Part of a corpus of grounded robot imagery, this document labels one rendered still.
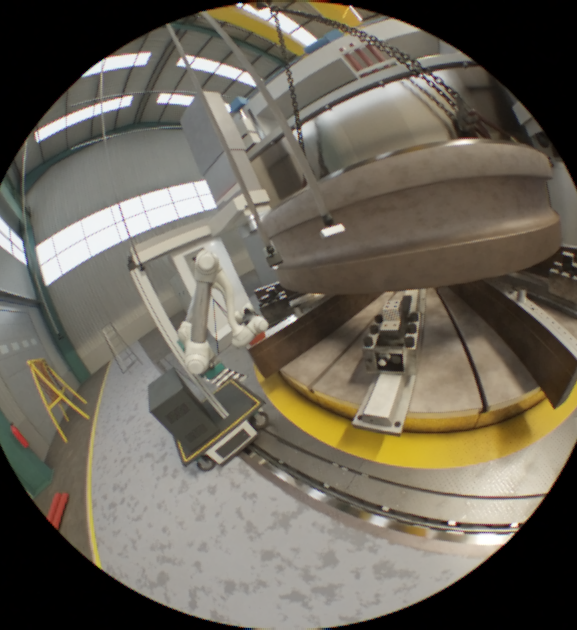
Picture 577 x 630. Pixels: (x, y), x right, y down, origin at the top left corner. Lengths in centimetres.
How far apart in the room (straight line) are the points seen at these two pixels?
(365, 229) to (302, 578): 234
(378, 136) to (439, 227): 347
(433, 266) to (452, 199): 50
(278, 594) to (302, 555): 34
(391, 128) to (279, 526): 562
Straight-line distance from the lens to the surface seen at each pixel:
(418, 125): 475
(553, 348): 152
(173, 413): 165
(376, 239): 155
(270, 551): 161
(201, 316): 123
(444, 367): 164
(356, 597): 150
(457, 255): 145
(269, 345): 194
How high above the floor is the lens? 145
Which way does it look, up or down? 20 degrees down
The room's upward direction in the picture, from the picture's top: 23 degrees counter-clockwise
